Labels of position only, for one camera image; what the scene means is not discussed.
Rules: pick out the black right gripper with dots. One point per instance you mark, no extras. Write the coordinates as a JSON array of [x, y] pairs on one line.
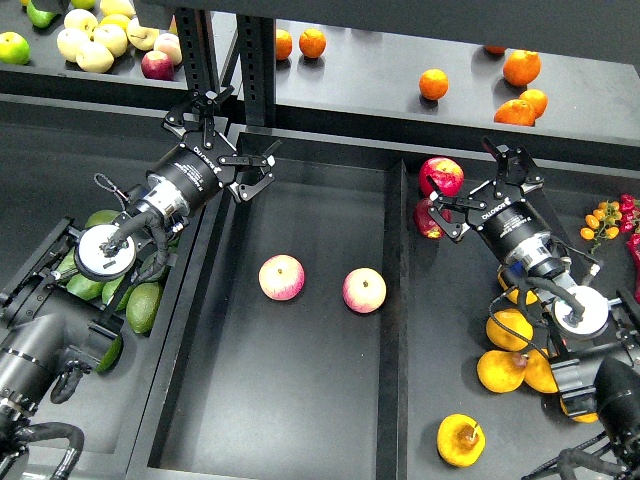
[[498, 211]]

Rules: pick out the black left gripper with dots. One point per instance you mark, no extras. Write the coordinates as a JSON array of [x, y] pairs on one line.
[[198, 167]]

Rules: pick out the green avocado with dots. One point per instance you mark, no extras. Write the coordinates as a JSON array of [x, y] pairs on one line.
[[101, 217], [111, 355]]

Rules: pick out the yellow pear with stem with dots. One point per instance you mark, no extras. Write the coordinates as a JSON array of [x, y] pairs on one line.
[[460, 440]]

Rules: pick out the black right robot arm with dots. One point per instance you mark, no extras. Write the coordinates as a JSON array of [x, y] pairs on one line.
[[589, 341]]

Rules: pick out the yellow pear top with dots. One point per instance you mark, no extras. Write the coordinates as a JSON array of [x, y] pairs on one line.
[[508, 279]]

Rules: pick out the green avocado top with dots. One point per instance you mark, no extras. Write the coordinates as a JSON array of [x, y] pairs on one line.
[[101, 217]]

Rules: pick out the yellow pear middle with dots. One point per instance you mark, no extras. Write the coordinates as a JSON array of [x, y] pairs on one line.
[[509, 330]]

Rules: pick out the yellow pear lower left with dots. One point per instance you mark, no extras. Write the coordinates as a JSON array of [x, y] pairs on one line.
[[501, 371]]

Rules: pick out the yellow pear lower right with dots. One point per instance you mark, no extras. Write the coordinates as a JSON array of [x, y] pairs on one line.
[[538, 374]]

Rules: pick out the red apple upper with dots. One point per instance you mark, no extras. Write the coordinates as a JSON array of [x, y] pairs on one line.
[[445, 173]]

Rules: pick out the dark red apple lower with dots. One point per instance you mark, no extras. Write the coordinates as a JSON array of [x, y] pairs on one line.
[[424, 222]]

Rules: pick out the front orange right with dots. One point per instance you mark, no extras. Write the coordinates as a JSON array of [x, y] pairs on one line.
[[516, 112]]

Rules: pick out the red apple on shelf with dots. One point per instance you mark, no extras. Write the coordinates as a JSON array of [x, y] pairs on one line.
[[157, 65]]

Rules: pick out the small orange right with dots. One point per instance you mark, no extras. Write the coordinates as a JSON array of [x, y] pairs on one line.
[[537, 99]]

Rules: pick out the orange on shelf centre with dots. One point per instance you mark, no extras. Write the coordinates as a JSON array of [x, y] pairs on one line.
[[433, 84]]

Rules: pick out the orange on shelf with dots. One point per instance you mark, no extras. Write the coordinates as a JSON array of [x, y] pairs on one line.
[[283, 44], [433, 84], [312, 43]]

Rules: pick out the orange on shelf left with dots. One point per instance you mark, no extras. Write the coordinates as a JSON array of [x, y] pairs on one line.
[[283, 44]]

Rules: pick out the large orange right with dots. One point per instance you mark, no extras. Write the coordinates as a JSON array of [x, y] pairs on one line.
[[522, 67]]

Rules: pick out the orange cherry tomato bunch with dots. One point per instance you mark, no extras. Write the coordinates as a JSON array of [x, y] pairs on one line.
[[602, 224]]

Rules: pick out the pink apple left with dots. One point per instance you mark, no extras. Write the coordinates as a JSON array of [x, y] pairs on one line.
[[281, 277]]

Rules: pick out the pink apple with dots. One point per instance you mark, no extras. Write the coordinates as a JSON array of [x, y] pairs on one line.
[[281, 277], [364, 290]]

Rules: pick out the pink apple right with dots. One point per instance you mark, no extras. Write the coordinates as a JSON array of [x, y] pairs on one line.
[[364, 290]]

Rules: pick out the black left tray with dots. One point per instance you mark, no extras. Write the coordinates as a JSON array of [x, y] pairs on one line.
[[50, 152]]

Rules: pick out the black tray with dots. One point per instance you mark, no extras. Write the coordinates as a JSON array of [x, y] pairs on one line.
[[304, 388], [50, 152]]

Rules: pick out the black centre tray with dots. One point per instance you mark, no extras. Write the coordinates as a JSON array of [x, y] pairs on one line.
[[304, 388]]

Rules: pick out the green apple on shelf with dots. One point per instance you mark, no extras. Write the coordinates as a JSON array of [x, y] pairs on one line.
[[15, 49]]

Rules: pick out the black shelf post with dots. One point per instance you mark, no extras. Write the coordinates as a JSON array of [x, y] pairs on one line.
[[256, 43]]

